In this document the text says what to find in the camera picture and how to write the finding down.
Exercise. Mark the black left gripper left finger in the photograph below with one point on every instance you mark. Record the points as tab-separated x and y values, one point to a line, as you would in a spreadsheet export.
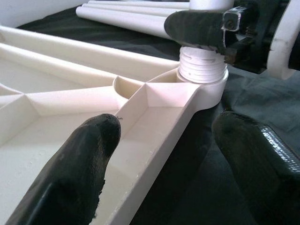
70	182

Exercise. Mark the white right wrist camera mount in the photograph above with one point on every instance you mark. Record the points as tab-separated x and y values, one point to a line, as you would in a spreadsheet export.
279	65

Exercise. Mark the white plastic table top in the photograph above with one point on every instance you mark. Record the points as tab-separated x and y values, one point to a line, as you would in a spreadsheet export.
152	122

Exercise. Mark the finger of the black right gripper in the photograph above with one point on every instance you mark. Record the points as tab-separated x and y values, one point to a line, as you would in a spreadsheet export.
194	28

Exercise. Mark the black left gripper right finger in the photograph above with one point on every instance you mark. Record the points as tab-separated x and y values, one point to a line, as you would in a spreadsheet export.
262	175

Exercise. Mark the black table cover sheet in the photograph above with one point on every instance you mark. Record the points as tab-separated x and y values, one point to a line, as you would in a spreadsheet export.
206	175

